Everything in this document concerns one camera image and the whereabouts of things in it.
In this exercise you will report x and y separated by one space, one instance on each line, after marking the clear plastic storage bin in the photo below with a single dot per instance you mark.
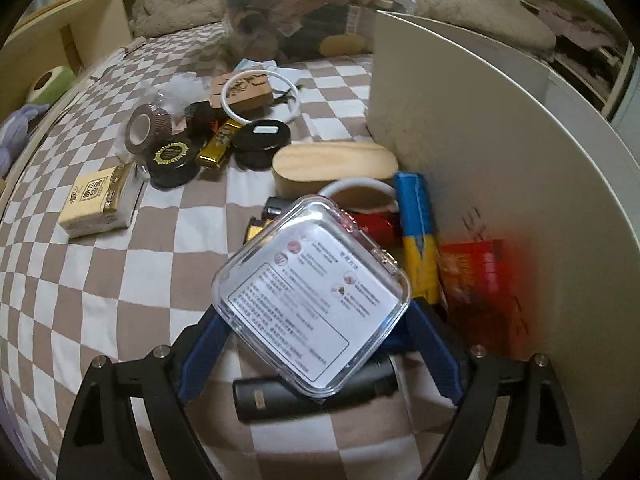
325 10

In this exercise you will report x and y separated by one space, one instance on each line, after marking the wooden oval box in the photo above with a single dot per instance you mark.
335 165

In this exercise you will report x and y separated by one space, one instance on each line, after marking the light blue packet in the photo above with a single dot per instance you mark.
250 66

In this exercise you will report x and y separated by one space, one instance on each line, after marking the beige quilt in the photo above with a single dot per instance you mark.
475 15

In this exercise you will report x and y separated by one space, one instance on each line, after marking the red lighter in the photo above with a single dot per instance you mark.
377 227

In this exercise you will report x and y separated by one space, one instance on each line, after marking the beige tissue pack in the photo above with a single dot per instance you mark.
97 200

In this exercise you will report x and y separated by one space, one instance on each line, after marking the avocado plush toy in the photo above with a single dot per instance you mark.
50 85

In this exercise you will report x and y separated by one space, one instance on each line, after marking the black tin gold print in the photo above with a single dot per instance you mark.
172 160

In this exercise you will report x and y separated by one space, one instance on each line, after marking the clear plastic case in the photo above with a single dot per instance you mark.
310 300

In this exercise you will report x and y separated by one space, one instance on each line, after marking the gold lighter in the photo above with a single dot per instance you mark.
217 145

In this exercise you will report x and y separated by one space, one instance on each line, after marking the black tin white label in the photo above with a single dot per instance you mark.
260 142

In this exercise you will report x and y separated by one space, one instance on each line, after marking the brown tape roll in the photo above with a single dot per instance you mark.
147 127

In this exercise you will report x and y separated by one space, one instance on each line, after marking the black cylinder tube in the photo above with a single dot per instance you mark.
260 400

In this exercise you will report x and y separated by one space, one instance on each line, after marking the purple plush toy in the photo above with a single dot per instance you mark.
20 135

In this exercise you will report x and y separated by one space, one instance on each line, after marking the black yellow lighter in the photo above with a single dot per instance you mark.
262 220

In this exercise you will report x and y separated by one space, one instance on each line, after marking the blue yellow packet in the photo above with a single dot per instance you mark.
417 235

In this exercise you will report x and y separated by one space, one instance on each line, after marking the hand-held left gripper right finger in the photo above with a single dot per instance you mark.
435 355

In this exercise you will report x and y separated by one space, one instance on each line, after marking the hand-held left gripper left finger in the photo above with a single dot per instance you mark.
200 355

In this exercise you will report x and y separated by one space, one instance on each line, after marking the wooden tag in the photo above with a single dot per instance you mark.
245 92

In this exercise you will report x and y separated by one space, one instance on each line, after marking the wooden bedside shelf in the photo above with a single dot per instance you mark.
75 20

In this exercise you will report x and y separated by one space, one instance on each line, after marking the white closet shelves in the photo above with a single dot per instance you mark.
590 45

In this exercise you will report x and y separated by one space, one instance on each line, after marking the white cardboard box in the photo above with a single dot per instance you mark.
500 160

